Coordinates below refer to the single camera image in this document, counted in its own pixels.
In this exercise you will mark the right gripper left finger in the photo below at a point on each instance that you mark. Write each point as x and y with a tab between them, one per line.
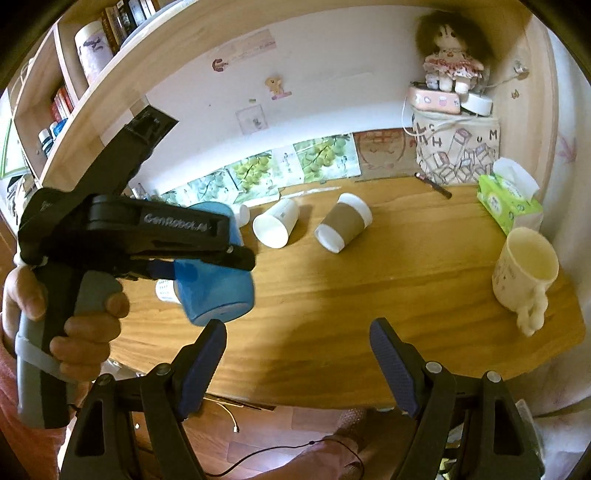
102	444

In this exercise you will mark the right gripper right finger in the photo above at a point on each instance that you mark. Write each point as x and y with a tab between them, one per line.
494	442

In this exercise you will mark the blue plastic cup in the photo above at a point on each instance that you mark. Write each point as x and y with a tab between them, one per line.
209	291

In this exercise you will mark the plain white paper cup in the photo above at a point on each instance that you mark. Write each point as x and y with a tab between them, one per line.
273	227

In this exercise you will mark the brown sleeved paper cup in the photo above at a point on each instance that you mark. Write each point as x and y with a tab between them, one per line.
347	219

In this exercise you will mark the person's left hand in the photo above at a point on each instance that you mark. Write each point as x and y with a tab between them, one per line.
84	347

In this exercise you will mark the wooden desk with shelves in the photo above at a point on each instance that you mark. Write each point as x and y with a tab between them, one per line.
426	264

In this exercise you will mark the cream ceramic mug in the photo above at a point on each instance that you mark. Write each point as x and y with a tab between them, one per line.
527	267

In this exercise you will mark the white floral cylinder tin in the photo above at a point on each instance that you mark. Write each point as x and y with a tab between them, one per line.
93	50

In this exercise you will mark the green leaf poster strip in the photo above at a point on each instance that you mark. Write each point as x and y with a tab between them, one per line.
263	175

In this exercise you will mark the green tissue pack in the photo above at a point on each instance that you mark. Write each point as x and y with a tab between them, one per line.
508	194

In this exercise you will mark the black pen on desk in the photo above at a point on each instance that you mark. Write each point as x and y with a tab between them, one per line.
440	189

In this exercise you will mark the printed canvas bag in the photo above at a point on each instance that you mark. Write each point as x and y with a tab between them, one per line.
456	149

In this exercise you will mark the white tape roll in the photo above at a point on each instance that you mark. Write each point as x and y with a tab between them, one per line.
477	104

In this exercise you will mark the pink small box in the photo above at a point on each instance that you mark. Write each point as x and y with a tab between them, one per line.
423	99

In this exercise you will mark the brown haired rag doll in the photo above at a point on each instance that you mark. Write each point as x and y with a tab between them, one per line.
456	52

